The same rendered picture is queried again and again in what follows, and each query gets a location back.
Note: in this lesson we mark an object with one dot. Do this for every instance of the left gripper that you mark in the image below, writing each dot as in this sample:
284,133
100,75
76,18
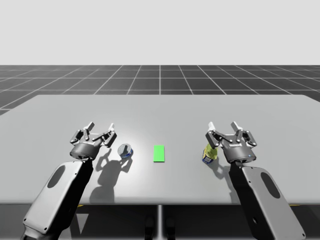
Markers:
85,149

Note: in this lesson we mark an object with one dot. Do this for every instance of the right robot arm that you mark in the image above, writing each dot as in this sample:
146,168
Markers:
265,200

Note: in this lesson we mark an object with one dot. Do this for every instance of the green pad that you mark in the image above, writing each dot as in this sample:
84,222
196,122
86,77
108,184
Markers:
159,153

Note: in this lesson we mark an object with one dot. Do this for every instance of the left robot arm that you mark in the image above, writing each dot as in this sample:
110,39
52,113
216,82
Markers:
52,192

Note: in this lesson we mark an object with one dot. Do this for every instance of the blue flat can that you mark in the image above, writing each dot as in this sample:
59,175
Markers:
125,151

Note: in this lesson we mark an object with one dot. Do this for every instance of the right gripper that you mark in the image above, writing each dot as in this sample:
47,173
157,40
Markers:
237,150

